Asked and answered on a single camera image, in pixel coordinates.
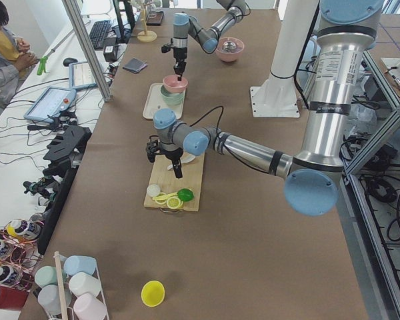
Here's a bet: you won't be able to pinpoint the near teach pendant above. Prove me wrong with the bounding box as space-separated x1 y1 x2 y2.
23 86 77 123

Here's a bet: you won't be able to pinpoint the white ceramic spoon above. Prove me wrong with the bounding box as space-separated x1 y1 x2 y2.
167 153 196 170

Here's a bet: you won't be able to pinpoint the small pink bowl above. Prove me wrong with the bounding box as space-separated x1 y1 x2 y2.
163 74 189 93

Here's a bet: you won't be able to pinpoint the white wire cup rack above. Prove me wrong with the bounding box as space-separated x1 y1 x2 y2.
53 251 110 319

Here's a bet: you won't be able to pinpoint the upper lemon slice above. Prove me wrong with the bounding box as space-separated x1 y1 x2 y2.
154 199 167 205

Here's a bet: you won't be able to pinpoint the green toy lime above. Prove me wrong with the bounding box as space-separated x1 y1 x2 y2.
177 188 194 202

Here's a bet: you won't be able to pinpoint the light blue cup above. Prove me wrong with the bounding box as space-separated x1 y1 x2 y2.
63 255 97 276

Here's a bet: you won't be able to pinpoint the white cup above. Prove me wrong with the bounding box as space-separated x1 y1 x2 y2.
69 272 101 297

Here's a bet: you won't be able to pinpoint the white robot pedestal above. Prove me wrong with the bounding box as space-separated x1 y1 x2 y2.
251 0 319 118

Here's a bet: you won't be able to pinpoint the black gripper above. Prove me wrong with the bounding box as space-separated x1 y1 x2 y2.
163 148 183 179
173 48 187 81

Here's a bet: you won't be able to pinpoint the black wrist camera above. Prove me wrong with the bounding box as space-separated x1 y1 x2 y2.
145 135 161 163

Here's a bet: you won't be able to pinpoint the stacked green bowls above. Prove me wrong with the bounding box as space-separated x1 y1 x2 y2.
160 85 184 106

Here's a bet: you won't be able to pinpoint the lower lemon slice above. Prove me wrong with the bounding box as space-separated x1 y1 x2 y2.
166 196 184 210

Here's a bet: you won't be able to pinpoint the black keyboard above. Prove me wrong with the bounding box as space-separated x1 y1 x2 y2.
89 20 111 50

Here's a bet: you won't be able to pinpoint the grey cup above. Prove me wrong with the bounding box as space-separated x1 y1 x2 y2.
37 285 61 315

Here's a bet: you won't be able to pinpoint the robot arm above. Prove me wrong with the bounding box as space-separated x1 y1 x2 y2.
146 1 383 216
161 0 251 81

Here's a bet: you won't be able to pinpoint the wooden cutting board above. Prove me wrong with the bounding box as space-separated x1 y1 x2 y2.
148 154 205 211

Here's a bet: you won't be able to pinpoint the teach pendant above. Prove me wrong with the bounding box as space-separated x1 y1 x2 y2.
23 86 77 123
69 61 97 90

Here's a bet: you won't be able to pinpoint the seated person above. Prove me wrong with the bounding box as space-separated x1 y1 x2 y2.
0 1 39 109

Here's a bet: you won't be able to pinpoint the wooden mug tree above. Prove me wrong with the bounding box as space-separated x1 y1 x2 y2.
129 0 157 43

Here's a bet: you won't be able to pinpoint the grey folded cloth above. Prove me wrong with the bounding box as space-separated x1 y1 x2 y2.
123 58 147 74

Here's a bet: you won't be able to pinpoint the white rabbit tray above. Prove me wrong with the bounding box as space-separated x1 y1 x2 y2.
143 83 185 119

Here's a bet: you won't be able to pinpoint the far teach pendant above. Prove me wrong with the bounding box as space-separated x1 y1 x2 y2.
69 61 97 90

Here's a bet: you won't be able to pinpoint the aluminium frame post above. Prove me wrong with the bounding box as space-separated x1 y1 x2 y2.
61 0 111 102

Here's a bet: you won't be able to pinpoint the white toy steamed bun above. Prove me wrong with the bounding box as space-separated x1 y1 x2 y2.
146 184 161 198

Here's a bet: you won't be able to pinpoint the pink cup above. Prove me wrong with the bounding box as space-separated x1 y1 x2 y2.
73 293 107 320

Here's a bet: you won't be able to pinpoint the green cup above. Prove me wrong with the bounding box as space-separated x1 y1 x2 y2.
34 266 58 288

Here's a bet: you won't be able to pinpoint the large pink bowl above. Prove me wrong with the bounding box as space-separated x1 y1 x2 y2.
215 37 245 62

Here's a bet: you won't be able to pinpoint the lemon slice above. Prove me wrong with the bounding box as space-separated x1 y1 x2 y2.
154 199 167 205
166 196 184 210

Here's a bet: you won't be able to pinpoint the yellow plastic cup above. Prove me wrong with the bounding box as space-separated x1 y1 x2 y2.
141 280 165 307

